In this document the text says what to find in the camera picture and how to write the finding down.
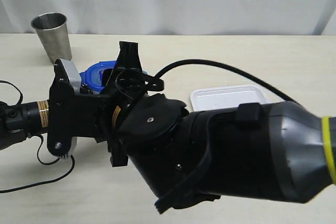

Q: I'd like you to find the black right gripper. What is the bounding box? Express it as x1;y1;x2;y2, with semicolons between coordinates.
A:
97;41;143;167

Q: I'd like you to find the blue plastic lid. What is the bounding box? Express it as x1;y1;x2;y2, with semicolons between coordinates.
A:
79;60;149;95

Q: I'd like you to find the stainless steel cup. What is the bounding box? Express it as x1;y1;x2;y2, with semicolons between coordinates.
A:
30;12;72;63

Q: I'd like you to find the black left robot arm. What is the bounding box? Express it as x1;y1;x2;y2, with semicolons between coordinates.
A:
1;100;49;150

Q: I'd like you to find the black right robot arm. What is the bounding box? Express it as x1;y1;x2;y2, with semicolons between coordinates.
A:
102;41;335;213

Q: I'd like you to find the white backdrop curtain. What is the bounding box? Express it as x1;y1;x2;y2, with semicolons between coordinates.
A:
1;0;335;35

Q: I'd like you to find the white rectangular tray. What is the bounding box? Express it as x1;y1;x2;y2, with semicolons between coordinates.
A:
190;85;269;111

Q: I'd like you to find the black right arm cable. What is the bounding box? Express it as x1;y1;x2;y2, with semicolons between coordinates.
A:
115;59;302;104

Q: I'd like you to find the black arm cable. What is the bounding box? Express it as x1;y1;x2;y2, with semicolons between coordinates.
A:
0;80;76;193
115;59;302;104

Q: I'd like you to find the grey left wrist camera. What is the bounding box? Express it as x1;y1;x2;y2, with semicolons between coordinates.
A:
60;59;81;92

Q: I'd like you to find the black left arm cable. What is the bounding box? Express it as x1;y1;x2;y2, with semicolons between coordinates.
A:
0;80;76;193

